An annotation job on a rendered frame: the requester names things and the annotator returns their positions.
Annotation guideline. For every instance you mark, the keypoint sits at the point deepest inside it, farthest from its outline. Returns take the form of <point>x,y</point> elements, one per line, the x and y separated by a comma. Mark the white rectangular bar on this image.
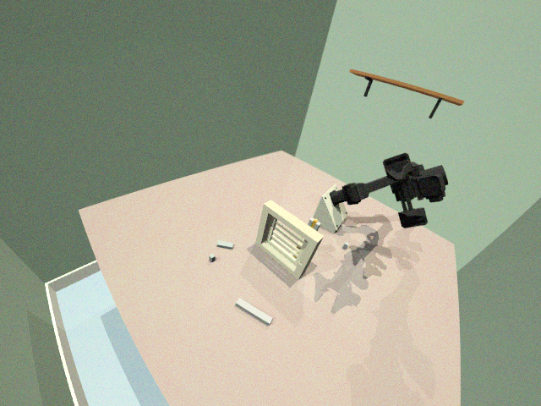
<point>251,310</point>

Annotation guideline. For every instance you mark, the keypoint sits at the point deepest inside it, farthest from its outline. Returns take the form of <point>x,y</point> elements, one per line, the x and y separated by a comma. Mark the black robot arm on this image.
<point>431,185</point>

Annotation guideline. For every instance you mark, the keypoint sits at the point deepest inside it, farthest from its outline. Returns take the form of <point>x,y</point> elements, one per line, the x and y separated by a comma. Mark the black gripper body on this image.
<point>405,190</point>

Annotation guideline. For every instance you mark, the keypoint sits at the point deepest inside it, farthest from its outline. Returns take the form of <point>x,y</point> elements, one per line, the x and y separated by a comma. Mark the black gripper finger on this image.
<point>412,215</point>
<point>392,172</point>

